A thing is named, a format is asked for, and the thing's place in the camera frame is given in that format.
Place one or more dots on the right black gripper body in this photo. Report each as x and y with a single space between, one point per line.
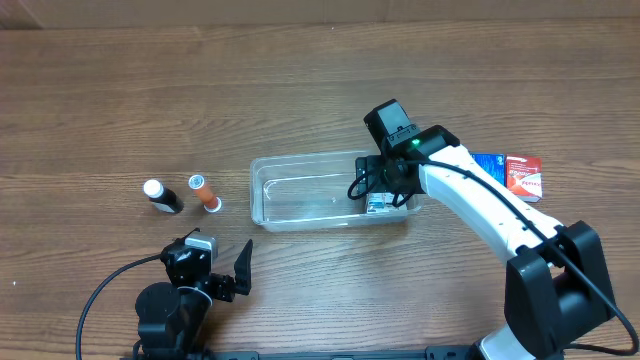
364 175

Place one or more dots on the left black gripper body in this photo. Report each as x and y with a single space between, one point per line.
220 286

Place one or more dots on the white medicine box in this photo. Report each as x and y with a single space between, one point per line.
379 203

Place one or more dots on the orange bottle white cap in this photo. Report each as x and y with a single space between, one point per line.
203 191

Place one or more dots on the black bottle white cap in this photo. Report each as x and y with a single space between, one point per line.
164 199

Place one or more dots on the blue medicine box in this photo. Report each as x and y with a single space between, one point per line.
493 164

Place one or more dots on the red caplets box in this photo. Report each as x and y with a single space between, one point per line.
523 177

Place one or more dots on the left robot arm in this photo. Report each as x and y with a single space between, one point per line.
172 313

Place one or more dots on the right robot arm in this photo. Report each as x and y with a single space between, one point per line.
557 287

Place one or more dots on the clear plastic container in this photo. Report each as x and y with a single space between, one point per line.
309 192

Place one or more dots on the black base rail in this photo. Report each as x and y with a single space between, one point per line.
446 352

